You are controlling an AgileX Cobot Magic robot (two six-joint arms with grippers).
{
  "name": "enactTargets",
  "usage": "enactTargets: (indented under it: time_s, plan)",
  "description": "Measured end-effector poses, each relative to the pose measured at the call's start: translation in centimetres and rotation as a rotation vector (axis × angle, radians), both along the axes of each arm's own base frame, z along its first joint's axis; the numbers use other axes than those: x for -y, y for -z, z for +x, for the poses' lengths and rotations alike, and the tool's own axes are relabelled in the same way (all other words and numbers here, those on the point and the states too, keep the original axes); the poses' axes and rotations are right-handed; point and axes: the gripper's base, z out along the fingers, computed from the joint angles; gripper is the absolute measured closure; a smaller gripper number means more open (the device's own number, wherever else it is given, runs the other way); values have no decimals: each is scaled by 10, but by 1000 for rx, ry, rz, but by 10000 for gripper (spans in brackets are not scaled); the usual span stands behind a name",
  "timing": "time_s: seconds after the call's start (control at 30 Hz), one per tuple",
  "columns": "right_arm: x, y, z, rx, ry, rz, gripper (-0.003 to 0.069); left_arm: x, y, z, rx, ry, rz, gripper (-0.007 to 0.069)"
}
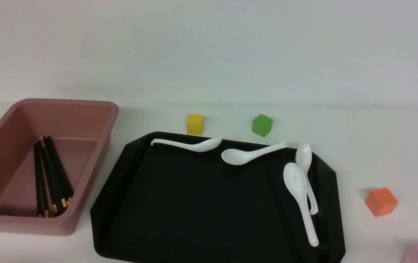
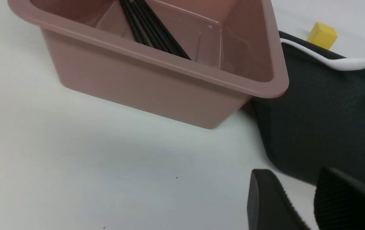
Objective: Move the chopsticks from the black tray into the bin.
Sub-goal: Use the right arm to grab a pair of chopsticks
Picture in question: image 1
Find white spoon top left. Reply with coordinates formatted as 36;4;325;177
151;138;223;153

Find white spoon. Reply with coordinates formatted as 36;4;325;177
221;142;289;166
151;138;223;153
283;163;319;247
295;142;319;215

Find yellow cube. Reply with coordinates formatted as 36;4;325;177
187;114;204;136

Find white spoon top middle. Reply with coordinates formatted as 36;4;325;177
221;142;289;166

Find green cube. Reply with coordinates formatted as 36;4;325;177
251;114;274;137

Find black plastic tray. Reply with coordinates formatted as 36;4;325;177
90;132;346;263

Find white spoon back right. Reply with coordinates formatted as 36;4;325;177
295;142;319;215

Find white spoon front right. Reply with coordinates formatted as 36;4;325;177
283;163;319;247

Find black chopstick in bin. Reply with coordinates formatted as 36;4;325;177
40;141;65;216
33;145;43;217
44;136;74;207
35;142;50;218

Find orange cube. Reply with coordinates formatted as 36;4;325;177
365;187;398;218

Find pink plastic bin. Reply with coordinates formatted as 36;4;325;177
0;99;119;235

